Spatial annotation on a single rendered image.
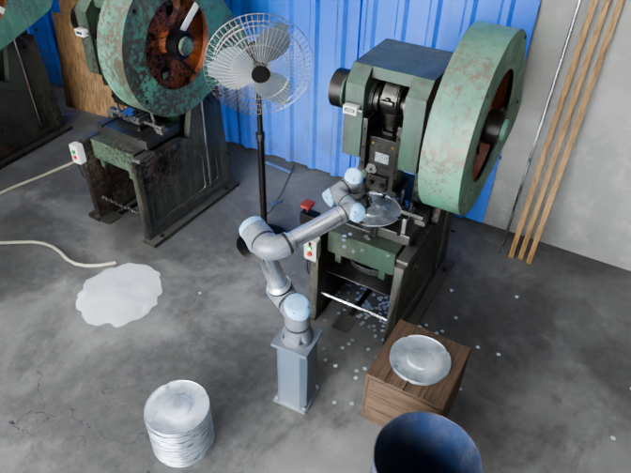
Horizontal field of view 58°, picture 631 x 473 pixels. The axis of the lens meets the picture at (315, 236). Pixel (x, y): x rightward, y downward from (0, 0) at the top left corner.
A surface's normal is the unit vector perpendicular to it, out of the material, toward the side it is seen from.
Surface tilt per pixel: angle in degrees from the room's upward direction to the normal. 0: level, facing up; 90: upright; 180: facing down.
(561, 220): 90
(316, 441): 0
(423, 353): 0
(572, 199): 90
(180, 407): 0
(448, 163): 88
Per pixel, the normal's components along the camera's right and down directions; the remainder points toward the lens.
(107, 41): -0.50, 0.28
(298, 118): -0.50, 0.54
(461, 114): -0.43, 0.10
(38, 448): 0.02, -0.78
